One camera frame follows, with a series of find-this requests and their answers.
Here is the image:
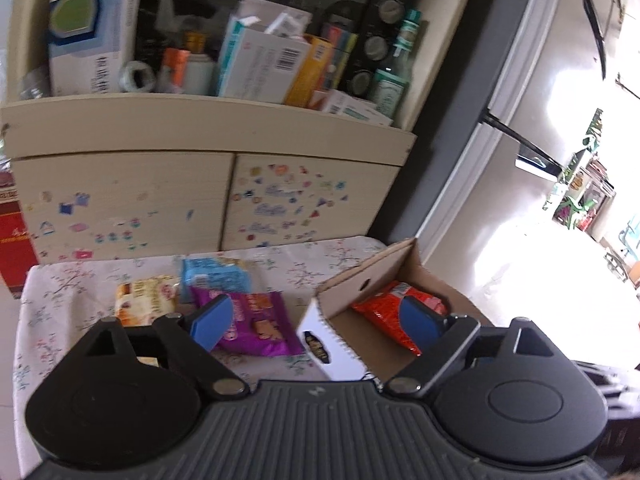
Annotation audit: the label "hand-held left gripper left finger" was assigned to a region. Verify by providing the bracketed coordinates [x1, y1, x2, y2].
[85, 294, 251, 401]

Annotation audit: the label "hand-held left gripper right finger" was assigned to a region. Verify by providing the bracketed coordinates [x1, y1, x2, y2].
[382, 294, 568, 397]

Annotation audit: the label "red snack packet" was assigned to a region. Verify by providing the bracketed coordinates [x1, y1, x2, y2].
[350, 280, 448, 356]

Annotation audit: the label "light blue snack packet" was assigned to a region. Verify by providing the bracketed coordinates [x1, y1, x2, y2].
[180, 255, 253, 306]

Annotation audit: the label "purple snack packet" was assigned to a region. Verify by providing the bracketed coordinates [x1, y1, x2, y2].
[192, 290, 306, 356]

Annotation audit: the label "cream yellow pastry packet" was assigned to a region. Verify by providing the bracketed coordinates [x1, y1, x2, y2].
[115, 275, 181, 331]

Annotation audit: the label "cardboard box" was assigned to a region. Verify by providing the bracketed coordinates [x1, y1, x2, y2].
[295, 237, 496, 381]

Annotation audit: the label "beige wooden cabinet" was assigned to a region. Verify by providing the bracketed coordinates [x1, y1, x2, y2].
[0, 0, 483, 266]

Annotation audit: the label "floral tablecloth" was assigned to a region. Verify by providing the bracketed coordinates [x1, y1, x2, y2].
[12, 235, 401, 480]

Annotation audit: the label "red gift box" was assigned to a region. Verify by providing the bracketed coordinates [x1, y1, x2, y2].
[0, 170, 38, 301]

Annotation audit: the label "cluttered plant shelf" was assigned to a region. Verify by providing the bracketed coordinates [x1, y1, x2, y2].
[542, 107, 640, 288]

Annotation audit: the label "white medicine boxes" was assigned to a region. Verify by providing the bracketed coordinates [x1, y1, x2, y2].
[310, 87, 396, 128]

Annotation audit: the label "white can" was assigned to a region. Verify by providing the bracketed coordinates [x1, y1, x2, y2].
[182, 55, 217, 96]

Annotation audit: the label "green label glass bottle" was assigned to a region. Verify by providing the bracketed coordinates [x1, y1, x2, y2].
[372, 7, 422, 118]

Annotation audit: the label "orange white bottle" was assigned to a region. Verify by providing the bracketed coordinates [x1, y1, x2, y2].
[157, 47, 191, 93]

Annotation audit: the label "clear tape roll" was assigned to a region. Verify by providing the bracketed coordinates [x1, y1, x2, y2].
[120, 60, 156, 93]

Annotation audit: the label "white barcode box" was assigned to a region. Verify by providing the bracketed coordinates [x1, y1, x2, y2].
[217, 25, 313, 106]

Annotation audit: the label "yellow box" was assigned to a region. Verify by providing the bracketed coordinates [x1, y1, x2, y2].
[285, 35, 336, 108]

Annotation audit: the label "white refrigerator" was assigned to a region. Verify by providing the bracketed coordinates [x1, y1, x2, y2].
[420, 0, 640, 261]

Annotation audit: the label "coloured pens pack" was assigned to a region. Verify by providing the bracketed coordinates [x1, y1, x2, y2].
[320, 22, 358, 91]

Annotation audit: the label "white blue carton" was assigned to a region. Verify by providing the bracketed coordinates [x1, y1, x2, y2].
[49, 0, 143, 96]

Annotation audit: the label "white plastic bag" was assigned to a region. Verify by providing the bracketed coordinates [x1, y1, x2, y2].
[155, 0, 226, 36]

